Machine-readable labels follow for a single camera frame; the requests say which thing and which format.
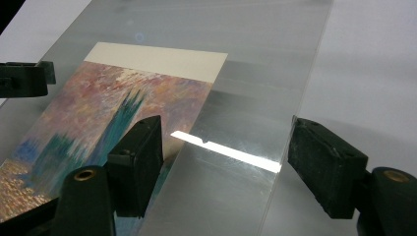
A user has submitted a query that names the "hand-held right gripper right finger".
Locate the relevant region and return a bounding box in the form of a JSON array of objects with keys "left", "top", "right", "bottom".
[{"left": 287, "top": 117, "right": 369, "bottom": 219}]

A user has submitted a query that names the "painted picture card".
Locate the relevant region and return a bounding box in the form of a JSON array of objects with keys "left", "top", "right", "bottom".
[{"left": 0, "top": 41, "right": 229, "bottom": 236}]

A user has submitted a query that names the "clear acrylic picture frame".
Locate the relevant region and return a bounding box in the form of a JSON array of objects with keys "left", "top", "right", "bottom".
[{"left": 0, "top": 0, "right": 334, "bottom": 236}]

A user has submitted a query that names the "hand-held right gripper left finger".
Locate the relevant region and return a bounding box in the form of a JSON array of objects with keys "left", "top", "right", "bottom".
[{"left": 107, "top": 115, "right": 164, "bottom": 218}]

